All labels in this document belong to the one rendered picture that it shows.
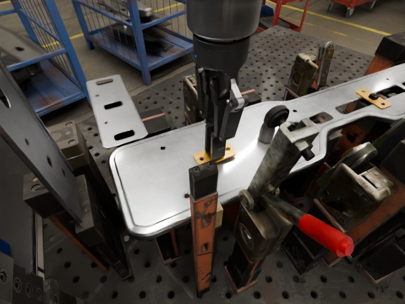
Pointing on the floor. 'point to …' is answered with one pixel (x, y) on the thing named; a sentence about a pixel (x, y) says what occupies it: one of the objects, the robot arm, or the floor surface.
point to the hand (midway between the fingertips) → (215, 140)
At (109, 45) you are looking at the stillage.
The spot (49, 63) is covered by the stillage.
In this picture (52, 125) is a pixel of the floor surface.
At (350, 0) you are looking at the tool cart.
